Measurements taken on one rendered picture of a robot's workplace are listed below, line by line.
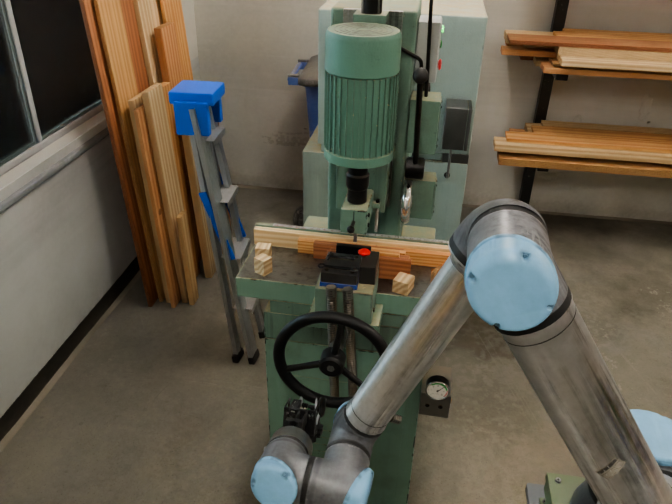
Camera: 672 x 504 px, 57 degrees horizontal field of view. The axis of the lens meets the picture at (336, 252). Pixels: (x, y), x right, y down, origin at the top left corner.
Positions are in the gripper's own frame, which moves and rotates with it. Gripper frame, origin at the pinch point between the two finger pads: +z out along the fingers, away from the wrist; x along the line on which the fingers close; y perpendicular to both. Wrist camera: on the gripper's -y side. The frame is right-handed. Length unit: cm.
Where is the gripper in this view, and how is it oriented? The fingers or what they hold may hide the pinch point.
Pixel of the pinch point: (310, 412)
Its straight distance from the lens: 153.8
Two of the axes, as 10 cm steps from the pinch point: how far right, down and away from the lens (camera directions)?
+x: -9.9, -1.0, 1.4
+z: 1.5, -1.8, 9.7
